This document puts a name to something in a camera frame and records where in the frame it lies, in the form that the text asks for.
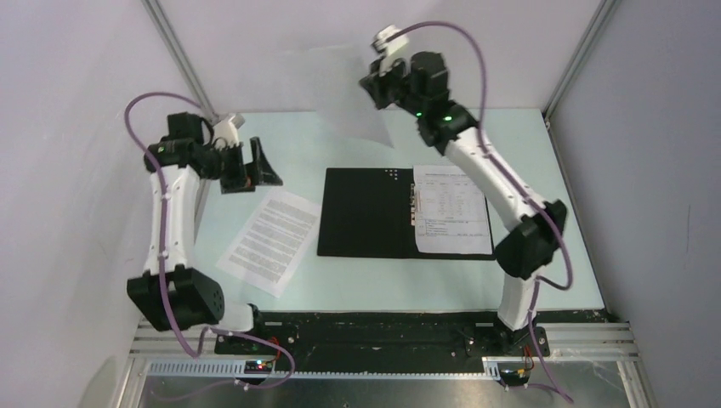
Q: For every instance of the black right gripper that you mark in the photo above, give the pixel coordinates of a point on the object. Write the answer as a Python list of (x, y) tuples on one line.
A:
[(375, 82)]

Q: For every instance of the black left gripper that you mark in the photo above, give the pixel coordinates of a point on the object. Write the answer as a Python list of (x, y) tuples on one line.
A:
[(258, 172)]

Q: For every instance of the white text-printed paper sheet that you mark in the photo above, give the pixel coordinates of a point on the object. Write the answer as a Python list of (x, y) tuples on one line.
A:
[(271, 245)]

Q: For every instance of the red and black folder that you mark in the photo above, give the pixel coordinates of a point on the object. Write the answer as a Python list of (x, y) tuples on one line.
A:
[(367, 213)]

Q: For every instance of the white table-printed paper sheet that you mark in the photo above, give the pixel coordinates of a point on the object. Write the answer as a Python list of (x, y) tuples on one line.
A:
[(453, 217)]

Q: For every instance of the white blank-backed paper sheet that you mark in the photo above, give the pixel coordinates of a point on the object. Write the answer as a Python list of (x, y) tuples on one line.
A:
[(326, 80)]

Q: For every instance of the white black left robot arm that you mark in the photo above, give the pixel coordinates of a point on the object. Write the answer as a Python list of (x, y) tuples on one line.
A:
[(172, 292)]

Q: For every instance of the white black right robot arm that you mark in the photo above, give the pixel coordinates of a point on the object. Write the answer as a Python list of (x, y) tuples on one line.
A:
[(535, 226)]

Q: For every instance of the metal folder clip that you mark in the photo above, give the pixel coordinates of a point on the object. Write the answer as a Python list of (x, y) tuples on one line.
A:
[(414, 204)]

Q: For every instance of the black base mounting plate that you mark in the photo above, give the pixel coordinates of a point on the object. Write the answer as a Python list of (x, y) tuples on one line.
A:
[(407, 343)]

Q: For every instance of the left controller board with leds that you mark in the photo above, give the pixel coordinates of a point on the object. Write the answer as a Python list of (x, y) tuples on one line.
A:
[(257, 367)]

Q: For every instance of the right controller board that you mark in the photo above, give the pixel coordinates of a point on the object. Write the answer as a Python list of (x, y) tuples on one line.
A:
[(513, 378)]

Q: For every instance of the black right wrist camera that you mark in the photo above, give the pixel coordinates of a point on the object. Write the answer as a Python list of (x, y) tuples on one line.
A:
[(429, 69)]

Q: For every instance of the left aluminium corner post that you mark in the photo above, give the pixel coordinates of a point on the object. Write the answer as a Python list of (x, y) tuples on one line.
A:
[(174, 46)]

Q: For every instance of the aluminium corner post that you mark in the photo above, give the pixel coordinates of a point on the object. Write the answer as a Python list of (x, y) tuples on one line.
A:
[(593, 32), (174, 46)]

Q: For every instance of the right aluminium corner post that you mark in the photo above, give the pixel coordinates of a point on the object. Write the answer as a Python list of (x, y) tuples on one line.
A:
[(593, 32)]

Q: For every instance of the aluminium front frame rail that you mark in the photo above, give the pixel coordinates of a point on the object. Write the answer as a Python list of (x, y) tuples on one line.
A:
[(590, 365)]

